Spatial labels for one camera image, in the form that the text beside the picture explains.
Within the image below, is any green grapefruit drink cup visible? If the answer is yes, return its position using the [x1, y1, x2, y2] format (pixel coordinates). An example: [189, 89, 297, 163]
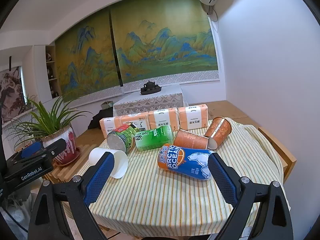
[107, 122, 139, 154]

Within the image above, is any blue Arctic Ocean cup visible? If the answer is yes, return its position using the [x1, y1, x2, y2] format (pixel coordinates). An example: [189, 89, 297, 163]
[157, 144, 213, 180]

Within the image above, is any white plastic cup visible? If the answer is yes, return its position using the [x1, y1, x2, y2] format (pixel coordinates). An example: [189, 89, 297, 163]
[89, 147, 129, 179]

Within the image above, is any orange paper cup right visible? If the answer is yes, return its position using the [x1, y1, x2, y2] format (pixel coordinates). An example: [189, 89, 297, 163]
[204, 116, 232, 150]

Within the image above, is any orange paper cup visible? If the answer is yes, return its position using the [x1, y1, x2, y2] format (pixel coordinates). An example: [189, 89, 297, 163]
[173, 129, 208, 150]
[204, 116, 232, 150]

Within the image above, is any orange paper cup left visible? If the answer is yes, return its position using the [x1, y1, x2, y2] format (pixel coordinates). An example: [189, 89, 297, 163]
[173, 129, 208, 150]

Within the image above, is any green tea cup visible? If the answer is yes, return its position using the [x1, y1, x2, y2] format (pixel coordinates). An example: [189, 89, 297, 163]
[135, 125, 174, 151]

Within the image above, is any red white ceramic pot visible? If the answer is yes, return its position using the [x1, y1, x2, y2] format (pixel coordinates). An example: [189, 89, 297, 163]
[41, 125, 80, 166]

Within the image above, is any wooden slatted trivet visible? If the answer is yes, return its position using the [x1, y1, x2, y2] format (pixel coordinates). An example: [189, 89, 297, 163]
[42, 142, 101, 184]

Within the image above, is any potted spider plant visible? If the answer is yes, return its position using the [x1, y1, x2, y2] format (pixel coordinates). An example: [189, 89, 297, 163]
[9, 96, 88, 148]

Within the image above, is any orange tissue pack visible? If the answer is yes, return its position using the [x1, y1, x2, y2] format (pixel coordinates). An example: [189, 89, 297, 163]
[178, 104, 208, 130]
[148, 108, 180, 131]
[99, 116, 120, 139]
[120, 112, 151, 131]

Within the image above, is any red blossom painting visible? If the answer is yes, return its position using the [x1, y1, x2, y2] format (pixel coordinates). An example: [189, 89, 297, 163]
[1, 67, 26, 124]

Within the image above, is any green landscape painting left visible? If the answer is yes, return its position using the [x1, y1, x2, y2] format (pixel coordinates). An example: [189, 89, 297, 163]
[55, 8, 121, 101]

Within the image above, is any green landscape painting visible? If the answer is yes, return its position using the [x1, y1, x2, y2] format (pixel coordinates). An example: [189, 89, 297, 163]
[55, 8, 121, 101]
[110, 0, 220, 92]

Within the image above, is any white lace covered table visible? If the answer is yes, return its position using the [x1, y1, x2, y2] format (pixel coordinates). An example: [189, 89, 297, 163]
[113, 85, 189, 116]

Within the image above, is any black teapot set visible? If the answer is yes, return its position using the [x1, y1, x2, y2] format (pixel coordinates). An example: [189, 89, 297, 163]
[140, 81, 162, 95]

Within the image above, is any green landscape painting right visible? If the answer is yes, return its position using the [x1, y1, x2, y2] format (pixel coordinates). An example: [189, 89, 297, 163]
[110, 0, 220, 92]

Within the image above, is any wooden wall shelf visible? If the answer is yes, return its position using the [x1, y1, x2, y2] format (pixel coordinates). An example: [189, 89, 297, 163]
[46, 45, 61, 99]

